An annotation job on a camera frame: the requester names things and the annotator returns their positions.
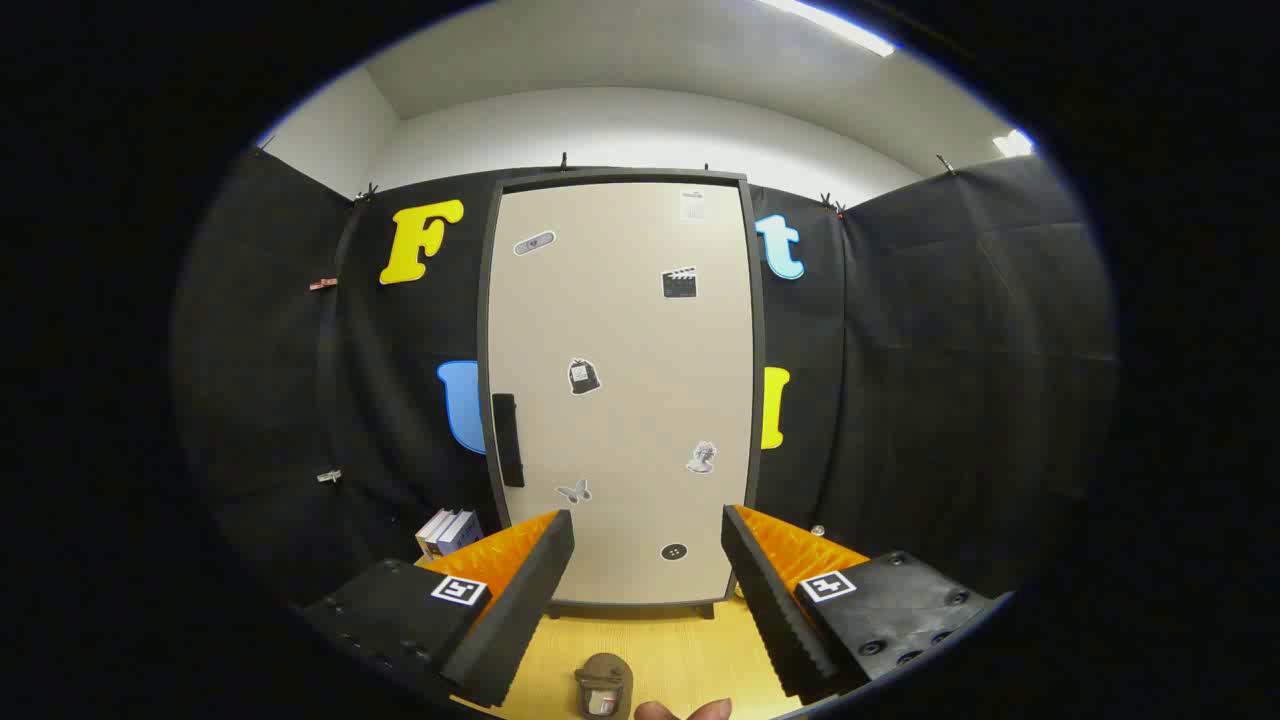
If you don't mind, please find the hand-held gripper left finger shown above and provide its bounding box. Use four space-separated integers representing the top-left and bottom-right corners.
300 508 577 709

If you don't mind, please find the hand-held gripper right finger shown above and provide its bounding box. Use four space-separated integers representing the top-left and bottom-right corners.
720 504 1001 703

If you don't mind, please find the brown fuzzy shoe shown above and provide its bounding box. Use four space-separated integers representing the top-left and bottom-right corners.
574 653 634 719

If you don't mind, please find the black door handle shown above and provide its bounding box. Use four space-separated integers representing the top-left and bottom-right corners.
492 393 526 489

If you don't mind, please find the grey shoe cabinet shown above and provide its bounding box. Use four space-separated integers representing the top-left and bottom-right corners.
478 168 769 619

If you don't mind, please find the white cover book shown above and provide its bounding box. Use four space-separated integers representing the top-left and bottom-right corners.
416 508 456 561

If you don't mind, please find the black backdrop cloth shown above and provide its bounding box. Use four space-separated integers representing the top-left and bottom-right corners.
170 148 1119 611

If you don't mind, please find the long ceiling light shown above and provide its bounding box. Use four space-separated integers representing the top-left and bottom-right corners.
755 0 898 58

